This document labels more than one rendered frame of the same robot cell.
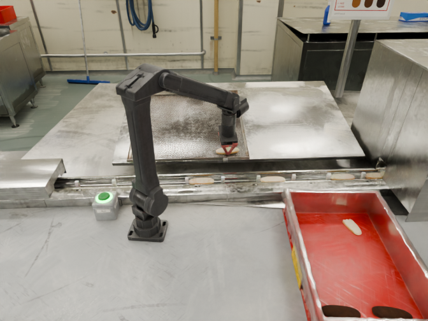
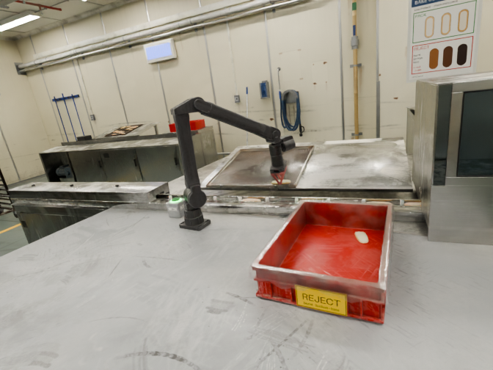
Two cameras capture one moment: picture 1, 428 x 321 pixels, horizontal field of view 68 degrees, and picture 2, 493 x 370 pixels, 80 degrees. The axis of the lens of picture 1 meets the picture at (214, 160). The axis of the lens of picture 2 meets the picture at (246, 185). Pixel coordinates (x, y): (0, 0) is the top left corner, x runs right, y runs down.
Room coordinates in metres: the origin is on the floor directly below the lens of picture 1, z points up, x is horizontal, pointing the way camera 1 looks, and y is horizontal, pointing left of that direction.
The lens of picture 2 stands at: (-0.21, -0.57, 1.35)
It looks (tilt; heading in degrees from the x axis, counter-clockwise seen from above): 17 degrees down; 28
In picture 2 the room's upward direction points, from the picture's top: 8 degrees counter-clockwise
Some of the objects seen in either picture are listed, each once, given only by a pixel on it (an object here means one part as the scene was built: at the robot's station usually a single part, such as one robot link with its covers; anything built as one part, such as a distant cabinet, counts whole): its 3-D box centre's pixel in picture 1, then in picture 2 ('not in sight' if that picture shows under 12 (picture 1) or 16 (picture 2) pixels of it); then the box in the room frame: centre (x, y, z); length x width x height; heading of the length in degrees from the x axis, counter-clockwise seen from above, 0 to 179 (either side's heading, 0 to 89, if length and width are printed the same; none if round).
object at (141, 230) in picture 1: (146, 223); (193, 216); (0.74, 0.22, 0.86); 0.12 x 0.09 x 0.08; 85
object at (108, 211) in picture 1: (107, 208); (178, 211); (0.83, 0.38, 0.84); 0.08 x 0.08 x 0.11; 3
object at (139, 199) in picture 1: (148, 201); (194, 199); (0.76, 0.21, 0.94); 0.09 x 0.05 x 0.10; 141
